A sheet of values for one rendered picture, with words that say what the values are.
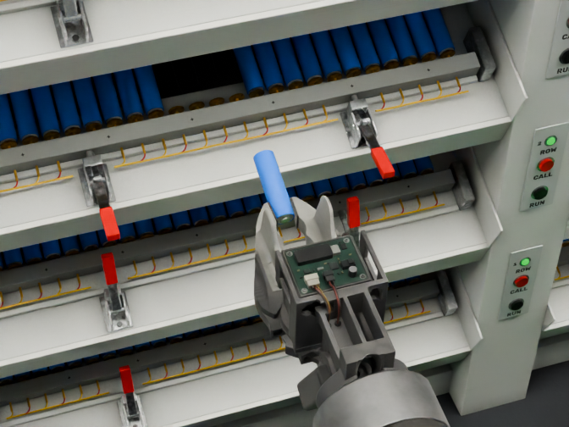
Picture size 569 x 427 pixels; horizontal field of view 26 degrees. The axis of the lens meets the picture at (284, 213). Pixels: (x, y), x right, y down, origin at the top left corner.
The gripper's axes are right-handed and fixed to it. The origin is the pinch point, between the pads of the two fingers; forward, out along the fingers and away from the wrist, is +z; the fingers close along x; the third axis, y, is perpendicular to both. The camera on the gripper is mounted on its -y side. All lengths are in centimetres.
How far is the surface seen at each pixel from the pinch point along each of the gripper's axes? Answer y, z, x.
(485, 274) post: -34.6, 14.0, -29.4
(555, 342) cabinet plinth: -58, 17, -44
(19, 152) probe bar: -6.1, 20.2, 19.6
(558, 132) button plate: -13.7, 14.6, -34.9
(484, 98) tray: -9.7, 17.8, -27.3
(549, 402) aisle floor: -63, 11, -42
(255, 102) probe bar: -6.1, 20.4, -3.5
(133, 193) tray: -10.3, 15.9, 10.0
